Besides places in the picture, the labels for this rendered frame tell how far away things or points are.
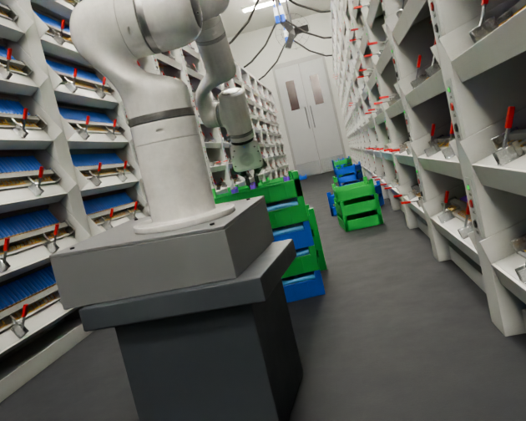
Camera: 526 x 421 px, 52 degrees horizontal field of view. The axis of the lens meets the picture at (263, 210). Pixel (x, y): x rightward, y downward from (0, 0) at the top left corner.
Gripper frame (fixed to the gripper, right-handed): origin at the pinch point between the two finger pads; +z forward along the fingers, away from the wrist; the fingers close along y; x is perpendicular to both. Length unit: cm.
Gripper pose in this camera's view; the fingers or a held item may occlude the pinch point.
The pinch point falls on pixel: (252, 180)
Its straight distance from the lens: 181.0
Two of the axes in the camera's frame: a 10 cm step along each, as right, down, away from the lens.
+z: 2.0, 8.4, 5.0
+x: -1.0, -4.9, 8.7
